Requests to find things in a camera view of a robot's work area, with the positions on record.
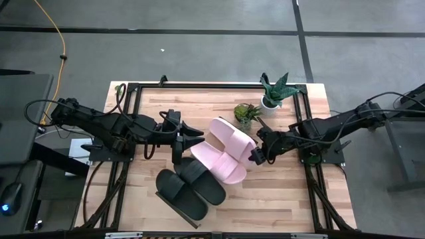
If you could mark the succulent plant in dark pot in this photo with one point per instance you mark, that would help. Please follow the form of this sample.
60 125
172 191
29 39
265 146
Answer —
245 113

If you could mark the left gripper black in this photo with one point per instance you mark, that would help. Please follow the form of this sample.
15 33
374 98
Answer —
174 136

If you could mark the snake plant in white pot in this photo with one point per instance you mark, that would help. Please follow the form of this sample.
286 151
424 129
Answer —
275 94

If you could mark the black computer mouse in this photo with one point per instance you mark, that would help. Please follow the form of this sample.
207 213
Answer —
11 196

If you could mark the white box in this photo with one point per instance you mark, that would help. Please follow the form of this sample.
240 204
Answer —
78 147

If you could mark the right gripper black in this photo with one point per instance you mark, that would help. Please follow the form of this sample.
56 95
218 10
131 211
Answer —
275 142

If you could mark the dark grey desk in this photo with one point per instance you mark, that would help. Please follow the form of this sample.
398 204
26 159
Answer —
30 186
20 116

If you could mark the pink rubber slide sandal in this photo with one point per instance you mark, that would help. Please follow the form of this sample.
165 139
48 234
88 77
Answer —
225 131
229 169

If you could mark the black aluminium table frame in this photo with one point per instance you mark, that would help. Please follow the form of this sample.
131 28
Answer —
199 85

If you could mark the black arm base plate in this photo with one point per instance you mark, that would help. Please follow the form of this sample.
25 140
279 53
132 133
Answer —
328 156
109 154

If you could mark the small green object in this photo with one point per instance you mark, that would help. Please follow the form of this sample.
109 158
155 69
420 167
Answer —
312 159

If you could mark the silver metal bracket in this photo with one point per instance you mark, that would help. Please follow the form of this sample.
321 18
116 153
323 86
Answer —
123 235
308 236

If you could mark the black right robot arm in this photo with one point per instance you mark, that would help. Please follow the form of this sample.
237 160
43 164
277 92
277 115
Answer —
332 127

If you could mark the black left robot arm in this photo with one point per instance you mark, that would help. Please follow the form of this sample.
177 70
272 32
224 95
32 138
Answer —
99 123

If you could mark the black desk support bar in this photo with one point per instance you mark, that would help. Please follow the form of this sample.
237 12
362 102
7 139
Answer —
59 159

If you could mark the grey metal stand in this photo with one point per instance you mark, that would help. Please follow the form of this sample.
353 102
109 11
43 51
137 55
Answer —
397 152

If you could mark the black rubber slide sandal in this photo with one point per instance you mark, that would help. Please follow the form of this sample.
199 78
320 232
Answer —
206 186
182 199

